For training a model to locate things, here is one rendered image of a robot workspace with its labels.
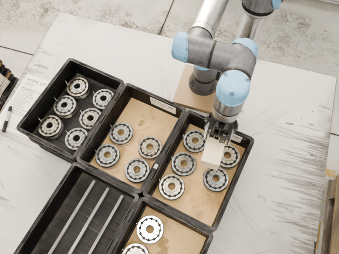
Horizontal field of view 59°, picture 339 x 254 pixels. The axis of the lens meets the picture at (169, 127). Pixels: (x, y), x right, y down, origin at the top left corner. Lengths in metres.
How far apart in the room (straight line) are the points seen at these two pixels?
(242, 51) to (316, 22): 2.24
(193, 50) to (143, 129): 0.63
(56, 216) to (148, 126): 0.53
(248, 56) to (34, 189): 1.12
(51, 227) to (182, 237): 0.51
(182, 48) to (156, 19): 2.02
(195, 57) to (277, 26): 2.11
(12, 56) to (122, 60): 1.41
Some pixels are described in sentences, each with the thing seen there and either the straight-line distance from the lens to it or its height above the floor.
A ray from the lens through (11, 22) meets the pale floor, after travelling 3.16.
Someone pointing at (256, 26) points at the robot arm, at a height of 1.19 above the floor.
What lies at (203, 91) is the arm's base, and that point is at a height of 0.76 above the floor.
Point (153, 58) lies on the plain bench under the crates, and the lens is 1.68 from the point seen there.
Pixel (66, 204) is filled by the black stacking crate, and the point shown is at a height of 0.83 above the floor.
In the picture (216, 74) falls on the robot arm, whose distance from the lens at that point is 1.37.
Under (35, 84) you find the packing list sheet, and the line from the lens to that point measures 1.75.
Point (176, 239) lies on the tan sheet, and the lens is 1.22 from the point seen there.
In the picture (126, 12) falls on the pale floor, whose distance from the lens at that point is 2.89.
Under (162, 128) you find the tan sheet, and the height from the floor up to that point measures 0.83.
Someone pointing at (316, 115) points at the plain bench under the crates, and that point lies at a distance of 1.64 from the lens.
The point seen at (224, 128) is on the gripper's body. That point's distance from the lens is 0.83.
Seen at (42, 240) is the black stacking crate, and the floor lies 0.83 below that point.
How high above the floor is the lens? 2.05
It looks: 67 degrees down
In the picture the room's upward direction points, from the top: 4 degrees counter-clockwise
